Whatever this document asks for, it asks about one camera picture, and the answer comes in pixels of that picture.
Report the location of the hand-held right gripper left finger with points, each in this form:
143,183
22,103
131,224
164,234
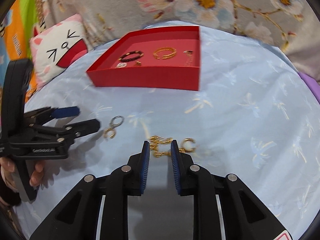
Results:
145,170

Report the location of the grey floral blanket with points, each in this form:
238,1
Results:
112,10

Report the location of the purple cloth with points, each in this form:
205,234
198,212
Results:
311,82

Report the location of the white pink cat pillow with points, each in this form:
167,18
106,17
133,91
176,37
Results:
57,42

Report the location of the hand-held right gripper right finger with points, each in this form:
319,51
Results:
175,170

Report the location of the red cardboard box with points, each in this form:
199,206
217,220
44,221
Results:
150,78

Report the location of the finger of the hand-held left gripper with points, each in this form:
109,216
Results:
85,127
66,111

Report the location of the person's left hand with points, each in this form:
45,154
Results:
37,173

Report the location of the colourful cartoon bedsheet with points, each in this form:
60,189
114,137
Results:
15,35

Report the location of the light blue bedsheet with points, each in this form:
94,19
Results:
237,130

